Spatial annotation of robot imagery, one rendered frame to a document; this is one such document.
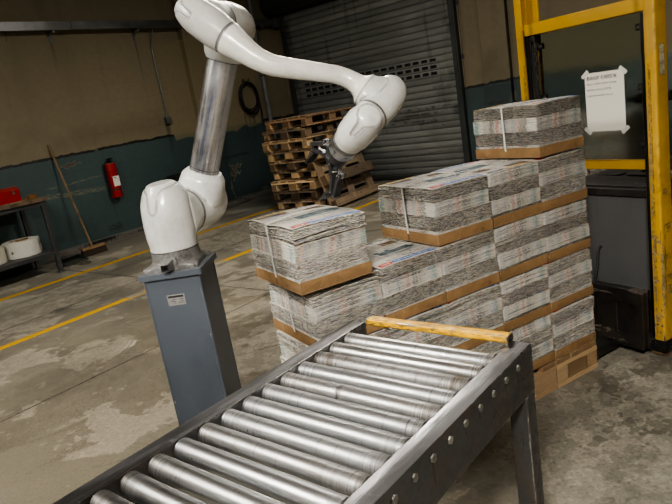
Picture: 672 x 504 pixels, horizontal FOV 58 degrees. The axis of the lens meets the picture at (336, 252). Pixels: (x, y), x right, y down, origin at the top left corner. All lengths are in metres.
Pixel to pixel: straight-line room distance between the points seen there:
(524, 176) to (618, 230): 0.91
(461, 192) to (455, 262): 0.27
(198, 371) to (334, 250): 0.60
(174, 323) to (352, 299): 0.61
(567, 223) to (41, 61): 7.33
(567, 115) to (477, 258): 0.77
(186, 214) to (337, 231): 0.50
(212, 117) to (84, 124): 7.03
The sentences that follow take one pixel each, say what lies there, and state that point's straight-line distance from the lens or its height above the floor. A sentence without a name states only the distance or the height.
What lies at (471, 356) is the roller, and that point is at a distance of 1.52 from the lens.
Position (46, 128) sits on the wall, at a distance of 8.83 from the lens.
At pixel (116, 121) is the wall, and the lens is 9.32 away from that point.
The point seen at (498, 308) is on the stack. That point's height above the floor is 0.50.
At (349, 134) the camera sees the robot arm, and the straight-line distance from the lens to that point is 1.74.
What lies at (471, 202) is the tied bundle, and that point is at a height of 0.97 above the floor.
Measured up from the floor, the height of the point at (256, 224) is 1.05.
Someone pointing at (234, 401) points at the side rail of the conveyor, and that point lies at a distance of 1.48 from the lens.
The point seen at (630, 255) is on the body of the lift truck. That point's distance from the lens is 3.43.
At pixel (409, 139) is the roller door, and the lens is 10.06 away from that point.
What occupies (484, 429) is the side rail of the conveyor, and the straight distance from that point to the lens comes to 1.38.
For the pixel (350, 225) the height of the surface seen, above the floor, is 1.02.
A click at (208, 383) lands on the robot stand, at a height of 0.60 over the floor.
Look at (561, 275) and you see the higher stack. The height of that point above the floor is 0.53.
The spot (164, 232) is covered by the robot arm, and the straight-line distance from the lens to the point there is 1.98.
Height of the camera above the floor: 1.44
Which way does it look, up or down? 14 degrees down
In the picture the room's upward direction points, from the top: 9 degrees counter-clockwise
